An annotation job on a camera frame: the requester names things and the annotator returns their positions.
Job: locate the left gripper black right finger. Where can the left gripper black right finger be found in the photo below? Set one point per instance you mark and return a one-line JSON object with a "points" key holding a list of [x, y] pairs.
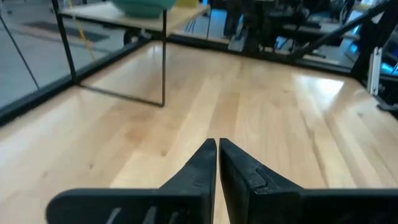
{"points": [[264, 205]]}

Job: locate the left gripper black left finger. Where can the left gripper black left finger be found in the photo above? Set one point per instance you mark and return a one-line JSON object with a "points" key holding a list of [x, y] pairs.
{"points": [[186, 205]]}

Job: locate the yellow bowl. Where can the yellow bowl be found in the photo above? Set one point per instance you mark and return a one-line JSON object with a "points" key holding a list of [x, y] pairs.
{"points": [[186, 3]]}

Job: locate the teal bowl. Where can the teal bowl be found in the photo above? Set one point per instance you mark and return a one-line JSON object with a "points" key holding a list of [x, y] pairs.
{"points": [[143, 7]]}

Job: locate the silver aluminium bracket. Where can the silver aluminium bracket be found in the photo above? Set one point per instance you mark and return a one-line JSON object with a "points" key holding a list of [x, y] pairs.
{"points": [[374, 71]]}

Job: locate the black aluminium rig frame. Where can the black aluminium rig frame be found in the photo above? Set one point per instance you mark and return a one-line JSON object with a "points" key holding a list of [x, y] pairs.
{"points": [[31, 101]]}

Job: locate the wooden shelf black metal frame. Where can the wooden shelf black metal frame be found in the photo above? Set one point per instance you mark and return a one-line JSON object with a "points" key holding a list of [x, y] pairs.
{"points": [[93, 14]]}

